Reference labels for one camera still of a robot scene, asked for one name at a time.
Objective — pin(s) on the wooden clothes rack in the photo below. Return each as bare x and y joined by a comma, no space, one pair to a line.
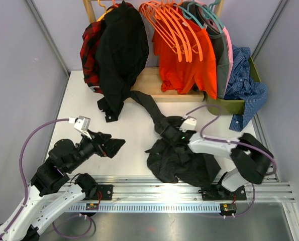
149,81

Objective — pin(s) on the grey t-shirt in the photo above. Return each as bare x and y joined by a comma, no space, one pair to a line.
214,28

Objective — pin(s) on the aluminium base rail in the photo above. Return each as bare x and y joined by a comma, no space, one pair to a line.
134,189

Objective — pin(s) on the green laundry basket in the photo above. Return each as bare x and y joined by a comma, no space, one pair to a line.
236,106

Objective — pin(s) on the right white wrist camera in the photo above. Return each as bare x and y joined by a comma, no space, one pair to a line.
188,124

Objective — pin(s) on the teal hanger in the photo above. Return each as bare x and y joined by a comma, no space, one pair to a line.
205,16

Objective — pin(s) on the blue checked shirt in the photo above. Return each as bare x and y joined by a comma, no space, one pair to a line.
241,86

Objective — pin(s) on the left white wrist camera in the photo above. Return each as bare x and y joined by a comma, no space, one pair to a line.
81,124

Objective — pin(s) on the orange hanger of blue shirt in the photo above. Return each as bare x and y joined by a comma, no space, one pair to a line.
159,17

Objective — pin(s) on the empty orange hanger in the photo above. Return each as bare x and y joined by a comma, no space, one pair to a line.
178,30
165,21

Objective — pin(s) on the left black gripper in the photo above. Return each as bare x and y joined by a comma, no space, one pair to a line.
111,146

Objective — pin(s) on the orange t-shirt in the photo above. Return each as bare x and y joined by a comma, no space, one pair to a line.
182,76

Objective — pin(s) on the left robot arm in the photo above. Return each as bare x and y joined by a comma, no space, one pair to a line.
42,206

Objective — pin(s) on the dark grey striped shirt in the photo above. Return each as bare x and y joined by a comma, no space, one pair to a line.
171,163

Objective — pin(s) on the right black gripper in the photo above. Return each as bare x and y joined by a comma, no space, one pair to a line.
178,129

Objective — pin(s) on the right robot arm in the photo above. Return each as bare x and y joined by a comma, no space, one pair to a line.
251,159

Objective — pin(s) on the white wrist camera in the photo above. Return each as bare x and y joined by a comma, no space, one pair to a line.
188,124
81,124

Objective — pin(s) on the pink hanger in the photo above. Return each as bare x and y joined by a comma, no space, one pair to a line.
229,45

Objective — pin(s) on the yellow hanger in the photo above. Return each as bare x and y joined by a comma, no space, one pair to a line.
106,10

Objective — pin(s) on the red black plaid shirt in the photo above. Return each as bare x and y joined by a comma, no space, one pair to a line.
91,38

